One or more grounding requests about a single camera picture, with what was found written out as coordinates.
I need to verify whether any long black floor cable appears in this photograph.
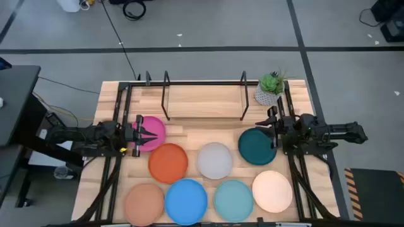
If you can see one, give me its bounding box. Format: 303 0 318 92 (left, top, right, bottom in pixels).
100 0 139 80

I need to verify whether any terracotta tan plate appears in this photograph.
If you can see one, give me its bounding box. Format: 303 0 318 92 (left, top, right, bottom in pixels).
123 183 165 227

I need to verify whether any black wire dish rack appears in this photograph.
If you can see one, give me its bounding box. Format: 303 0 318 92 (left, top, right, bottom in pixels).
160 70 250 122

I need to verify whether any clear plastic cup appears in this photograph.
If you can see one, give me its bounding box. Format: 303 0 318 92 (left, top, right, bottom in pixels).
52 165 75 180

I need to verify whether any white container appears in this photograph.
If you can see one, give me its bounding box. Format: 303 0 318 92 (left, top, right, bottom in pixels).
56 0 81 13

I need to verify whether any coiled black cable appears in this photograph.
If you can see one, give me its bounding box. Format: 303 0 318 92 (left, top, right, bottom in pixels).
122 0 147 21

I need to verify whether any orange plate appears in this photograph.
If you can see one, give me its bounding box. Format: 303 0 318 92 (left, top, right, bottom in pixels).
148 143 189 185

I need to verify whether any dark teal plate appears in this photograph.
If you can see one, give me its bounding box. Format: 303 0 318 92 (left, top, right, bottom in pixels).
237 127 278 166

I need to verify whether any bright blue plate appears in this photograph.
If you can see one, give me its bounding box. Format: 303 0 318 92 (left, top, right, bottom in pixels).
164 178 209 226

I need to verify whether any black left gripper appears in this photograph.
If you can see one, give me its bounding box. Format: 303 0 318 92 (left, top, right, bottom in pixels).
124 115 158 158

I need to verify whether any black equipment case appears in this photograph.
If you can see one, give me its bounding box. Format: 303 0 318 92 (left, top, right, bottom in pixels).
370 0 404 44

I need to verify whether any magenta plate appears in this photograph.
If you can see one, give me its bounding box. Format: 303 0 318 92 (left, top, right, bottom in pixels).
131 115 167 153

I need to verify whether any white panel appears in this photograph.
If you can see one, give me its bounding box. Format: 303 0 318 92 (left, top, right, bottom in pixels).
27 128 74 168

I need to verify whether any green succulent plant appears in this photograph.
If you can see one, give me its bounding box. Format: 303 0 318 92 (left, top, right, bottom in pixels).
259 69 296 96

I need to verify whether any light teal plate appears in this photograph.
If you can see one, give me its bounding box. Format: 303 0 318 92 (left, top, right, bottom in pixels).
213 179 255 223

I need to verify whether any black desk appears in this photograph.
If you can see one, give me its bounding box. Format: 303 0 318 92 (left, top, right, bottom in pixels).
0 64 85 209

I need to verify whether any thin black equipment cable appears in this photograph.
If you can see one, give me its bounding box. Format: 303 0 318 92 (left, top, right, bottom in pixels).
359 7 383 28

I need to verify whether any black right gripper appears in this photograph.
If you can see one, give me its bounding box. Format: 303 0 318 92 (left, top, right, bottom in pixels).
254 105 287 149

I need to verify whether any light grey plate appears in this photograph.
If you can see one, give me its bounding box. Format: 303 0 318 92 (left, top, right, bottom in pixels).
196 142 234 180

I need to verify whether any blue object on desk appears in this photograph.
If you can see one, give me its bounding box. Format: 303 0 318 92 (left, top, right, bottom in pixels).
0 56 13 71

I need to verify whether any black mat with hazard stripes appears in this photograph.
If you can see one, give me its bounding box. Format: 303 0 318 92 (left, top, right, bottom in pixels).
343 167 404 222

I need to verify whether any cream plate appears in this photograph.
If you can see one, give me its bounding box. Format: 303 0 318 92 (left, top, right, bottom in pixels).
251 170 294 214

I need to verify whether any black aluminium rig frame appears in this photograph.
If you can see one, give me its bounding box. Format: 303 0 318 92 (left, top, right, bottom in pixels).
44 71 404 227

